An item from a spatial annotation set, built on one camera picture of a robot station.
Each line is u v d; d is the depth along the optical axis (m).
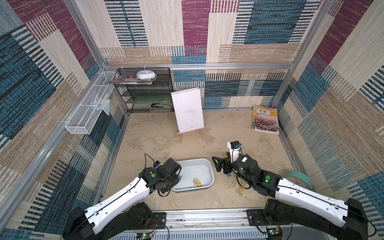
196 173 0.91
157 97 1.11
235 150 0.65
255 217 0.73
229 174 0.66
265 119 1.12
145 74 0.87
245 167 0.55
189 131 1.00
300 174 0.76
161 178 0.56
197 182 0.82
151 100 1.11
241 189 0.81
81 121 0.70
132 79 0.90
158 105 1.09
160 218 0.74
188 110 0.94
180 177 0.85
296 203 0.50
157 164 0.74
